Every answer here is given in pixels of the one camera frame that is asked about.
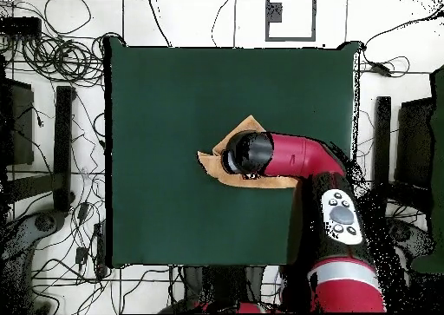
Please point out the tan terry towel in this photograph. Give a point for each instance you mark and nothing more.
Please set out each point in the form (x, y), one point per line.
(215, 164)

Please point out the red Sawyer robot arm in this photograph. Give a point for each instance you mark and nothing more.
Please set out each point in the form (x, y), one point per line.
(295, 155)

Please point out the black flat box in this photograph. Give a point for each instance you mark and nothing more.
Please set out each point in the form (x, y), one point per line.
(20, 25)

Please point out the dark green table cloth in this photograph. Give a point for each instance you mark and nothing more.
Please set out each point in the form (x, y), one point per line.
(156, 86)

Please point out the black stand base bar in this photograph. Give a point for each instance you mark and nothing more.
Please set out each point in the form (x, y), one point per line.
(63, 138)
(381, 138)

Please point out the dark square box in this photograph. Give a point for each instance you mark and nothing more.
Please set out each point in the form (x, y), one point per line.
(20, 127)
(412, 145)

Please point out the black power strip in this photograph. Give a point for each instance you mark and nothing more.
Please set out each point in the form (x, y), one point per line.
(100, 249)

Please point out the long black power adapter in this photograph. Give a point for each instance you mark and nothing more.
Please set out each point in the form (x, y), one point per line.
(381, 68)

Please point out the small black power adapter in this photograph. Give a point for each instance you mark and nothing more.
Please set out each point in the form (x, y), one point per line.
(83, 211)
(81, 255)

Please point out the grey leg with round knob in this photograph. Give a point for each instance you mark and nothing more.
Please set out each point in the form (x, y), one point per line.
(44, 222)
(416, 238)

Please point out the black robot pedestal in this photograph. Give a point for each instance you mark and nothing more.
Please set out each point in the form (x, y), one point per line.
(192, 283)

